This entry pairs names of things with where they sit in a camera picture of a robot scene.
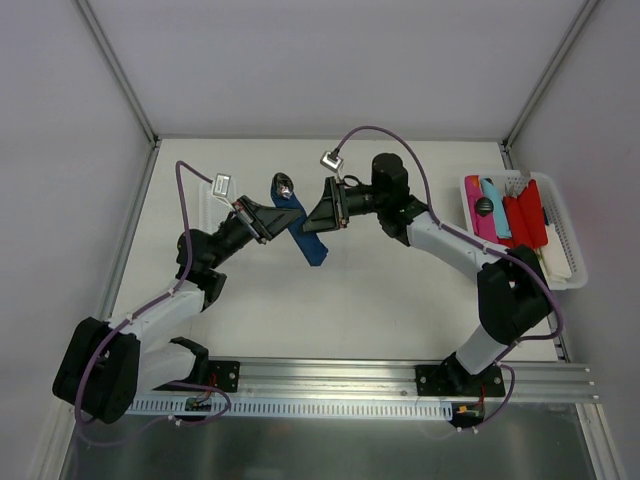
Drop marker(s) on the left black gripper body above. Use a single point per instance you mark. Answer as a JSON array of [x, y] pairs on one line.
[[252, 220]]

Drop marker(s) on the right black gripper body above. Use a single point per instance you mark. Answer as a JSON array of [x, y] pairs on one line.
[[340, 202]]

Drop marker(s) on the blue paper napkin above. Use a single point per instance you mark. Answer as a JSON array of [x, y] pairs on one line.
[[310, 245]]

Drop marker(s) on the silver spoon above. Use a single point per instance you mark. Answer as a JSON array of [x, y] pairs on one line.
[[283, 186]]

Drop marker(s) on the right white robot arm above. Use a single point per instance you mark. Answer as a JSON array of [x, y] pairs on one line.
[[512, 293]]

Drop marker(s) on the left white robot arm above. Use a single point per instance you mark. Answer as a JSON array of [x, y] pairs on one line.
[[108, 363]]

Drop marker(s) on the pink rolled napkin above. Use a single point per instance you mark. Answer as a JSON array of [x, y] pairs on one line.
[[482, 198]]

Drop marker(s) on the light blue rolled napkin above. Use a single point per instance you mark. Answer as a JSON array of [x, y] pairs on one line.
[[499, 215]]

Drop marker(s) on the red rolled napkin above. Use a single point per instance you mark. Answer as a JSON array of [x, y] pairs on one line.
[[519, 232], [533, 214]]

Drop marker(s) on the white napkin stack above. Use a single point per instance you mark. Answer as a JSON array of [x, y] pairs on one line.
[[555, 264]]

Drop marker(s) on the small white utensil tray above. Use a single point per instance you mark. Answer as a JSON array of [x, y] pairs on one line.
[[212, 211]]

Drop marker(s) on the large white basket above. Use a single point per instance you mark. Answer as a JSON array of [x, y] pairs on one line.
[[513, 182]]

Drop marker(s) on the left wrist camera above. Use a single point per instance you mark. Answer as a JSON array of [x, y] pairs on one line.
[[223, 185]]

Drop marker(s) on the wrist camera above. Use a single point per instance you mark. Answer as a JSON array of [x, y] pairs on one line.
[[332, 161], [223, 185]]

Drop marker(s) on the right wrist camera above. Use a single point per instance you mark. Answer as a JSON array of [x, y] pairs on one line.
[[332, 161]]

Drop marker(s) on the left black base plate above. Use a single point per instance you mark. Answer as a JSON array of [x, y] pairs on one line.
[[223, 375]]

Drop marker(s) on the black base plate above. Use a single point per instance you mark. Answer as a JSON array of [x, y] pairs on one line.
[[444, 380], [223, 375]]

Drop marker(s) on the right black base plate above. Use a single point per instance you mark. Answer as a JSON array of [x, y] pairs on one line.
[[444, 380]]

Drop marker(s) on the white slotted cable duct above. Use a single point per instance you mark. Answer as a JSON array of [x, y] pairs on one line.
[[293, 408]]

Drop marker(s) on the aluminium mounting rail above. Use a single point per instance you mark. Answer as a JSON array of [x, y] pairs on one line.
[[537, 382]]

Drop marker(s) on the left aluminium frame post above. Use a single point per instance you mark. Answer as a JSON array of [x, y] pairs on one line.
[[113, 64]]

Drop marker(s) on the aluminium frame post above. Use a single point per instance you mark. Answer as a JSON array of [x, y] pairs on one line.
[[557, 59], [113, 64]]

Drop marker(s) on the right aluminium frame post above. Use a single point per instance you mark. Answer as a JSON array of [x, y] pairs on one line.
[[557, 59]]

